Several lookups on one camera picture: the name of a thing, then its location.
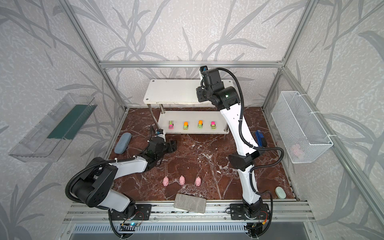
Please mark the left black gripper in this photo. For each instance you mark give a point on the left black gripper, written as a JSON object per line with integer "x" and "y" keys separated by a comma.
{"x": 165, "y": 144}

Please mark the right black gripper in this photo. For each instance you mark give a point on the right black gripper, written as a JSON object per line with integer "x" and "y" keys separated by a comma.
{"x": 201, "y": 94}

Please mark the pink green toy truck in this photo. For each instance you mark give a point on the pink green toy truck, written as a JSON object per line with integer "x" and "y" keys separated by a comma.
{"x": 171, "y": 124}

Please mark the orange green mixer truck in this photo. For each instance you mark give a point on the orange green mixer truck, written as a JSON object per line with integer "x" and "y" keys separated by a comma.
{"x": 200, "y": 124}

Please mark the orange green toy truck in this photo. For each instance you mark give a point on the orange green toy truck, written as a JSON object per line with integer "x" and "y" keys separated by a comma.
{"x": 186, "y": 126}

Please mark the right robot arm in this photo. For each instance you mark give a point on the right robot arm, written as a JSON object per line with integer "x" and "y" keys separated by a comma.
{"x": 247, "y": 148}

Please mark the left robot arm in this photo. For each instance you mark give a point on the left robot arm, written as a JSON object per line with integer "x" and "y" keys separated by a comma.
{"x": 92, "y": 185}

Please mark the white two-tier shelf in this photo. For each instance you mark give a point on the white two-tier shelf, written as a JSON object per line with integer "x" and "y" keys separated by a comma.
{"x": 179, "y": 103}

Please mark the grey blue glasses case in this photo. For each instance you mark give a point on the grey blue glasses case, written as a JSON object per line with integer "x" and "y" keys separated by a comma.
{"x": 122, "y": 143}

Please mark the pink toy pig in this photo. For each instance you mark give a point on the pink toy pig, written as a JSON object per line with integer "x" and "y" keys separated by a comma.
{"x": 165, "y": 181}
{"x": 182, "y": 180}
{"x": 198, "y": 181}

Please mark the blue stapler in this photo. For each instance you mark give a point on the blue stapler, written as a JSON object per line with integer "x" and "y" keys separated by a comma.
{"x": 262, "y": 142}

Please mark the grey sponge block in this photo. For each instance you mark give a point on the grey sponge block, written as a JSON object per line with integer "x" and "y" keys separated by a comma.
{"x": 190, "y": 203}

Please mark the green circuit board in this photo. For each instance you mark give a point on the green circuit board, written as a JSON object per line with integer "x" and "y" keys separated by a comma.
{"x": 129, "y": 227}

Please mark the pink item in basket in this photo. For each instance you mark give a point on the pink item in basket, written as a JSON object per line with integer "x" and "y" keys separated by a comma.
{"x": 297, "y": 151}

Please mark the pale green soap bar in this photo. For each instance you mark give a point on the pale green soap bar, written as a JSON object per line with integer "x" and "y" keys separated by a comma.
{"x": 280, "y": 192}

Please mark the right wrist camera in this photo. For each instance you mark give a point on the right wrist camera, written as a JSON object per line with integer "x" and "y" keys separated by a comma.
{"x": 209, "y": 77}

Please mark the white wire mesh basket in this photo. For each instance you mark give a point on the white wire mesh basket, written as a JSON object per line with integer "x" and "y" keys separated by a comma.
{"x": 297, "y": 123}

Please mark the clear plastic wall bin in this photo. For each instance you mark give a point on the clear plastic wall bin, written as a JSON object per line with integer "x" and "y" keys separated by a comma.
{"x": 50, "y": 138}

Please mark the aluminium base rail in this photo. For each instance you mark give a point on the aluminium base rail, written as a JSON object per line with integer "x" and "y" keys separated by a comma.
{"x": 216, "y": 211}

